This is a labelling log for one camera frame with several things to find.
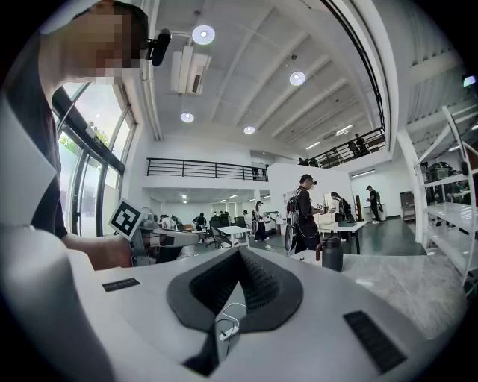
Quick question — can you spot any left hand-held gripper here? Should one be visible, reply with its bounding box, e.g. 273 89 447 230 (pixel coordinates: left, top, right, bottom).
108 198 199 266

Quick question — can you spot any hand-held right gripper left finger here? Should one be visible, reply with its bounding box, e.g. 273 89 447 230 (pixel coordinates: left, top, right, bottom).
93 246 242 382

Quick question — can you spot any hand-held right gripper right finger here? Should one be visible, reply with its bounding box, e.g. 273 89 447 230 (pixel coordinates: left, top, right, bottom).
238 246 436 382

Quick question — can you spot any person's left forearm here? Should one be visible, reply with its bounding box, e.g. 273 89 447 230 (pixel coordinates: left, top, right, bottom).
61 234 134 272

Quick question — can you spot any small white table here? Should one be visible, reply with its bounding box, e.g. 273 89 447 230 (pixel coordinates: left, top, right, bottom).
217 225 253 248

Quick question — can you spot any black mezzanine railing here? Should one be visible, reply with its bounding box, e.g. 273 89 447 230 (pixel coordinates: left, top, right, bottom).
146 157 269 183

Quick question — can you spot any black lidded jug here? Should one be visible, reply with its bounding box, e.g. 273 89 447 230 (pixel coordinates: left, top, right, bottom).
315 237 344 272

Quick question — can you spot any grey office chair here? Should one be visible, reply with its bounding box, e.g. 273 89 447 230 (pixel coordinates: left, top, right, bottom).
284 218 299 254

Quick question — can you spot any white table with dark legs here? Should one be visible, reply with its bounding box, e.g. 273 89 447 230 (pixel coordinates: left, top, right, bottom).
317 220 369 255

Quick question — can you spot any large glass window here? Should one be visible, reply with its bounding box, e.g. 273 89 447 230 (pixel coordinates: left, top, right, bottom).
52 81 137 238

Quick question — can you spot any dark grey cabinet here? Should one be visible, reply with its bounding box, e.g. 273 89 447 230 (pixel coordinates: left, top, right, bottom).
399 190 415 221

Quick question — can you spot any white metal shelf rack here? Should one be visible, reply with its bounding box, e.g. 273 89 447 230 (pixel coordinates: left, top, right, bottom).
397 106 478 287

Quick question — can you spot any black balcony railing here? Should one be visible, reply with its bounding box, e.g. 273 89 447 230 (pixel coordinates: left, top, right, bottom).
298 126 386 169

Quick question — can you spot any person's black shirt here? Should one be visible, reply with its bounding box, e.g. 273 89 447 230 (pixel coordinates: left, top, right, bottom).
2 31 69 239

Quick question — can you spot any dark green suitcase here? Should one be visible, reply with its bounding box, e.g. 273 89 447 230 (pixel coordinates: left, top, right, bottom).
425 160 456 204

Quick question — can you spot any person's head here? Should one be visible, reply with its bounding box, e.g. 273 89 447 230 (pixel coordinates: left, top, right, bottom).
39 0 150 85

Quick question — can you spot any long black walkway railing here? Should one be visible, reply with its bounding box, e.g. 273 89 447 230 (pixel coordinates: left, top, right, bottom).
320 0 386 130

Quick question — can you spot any white charger cable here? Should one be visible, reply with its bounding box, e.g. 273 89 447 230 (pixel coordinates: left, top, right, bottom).
214 301 247 355

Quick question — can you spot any black head-mounted camera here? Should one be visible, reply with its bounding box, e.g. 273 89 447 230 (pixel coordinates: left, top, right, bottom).
145 28 173 67

